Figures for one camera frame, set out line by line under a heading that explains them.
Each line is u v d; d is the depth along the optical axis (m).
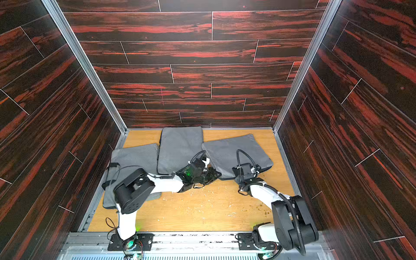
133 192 0.51
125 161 0.98
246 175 0.71
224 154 1.00
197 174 0.72
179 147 1.11
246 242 0.73
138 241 0.73
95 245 0.73
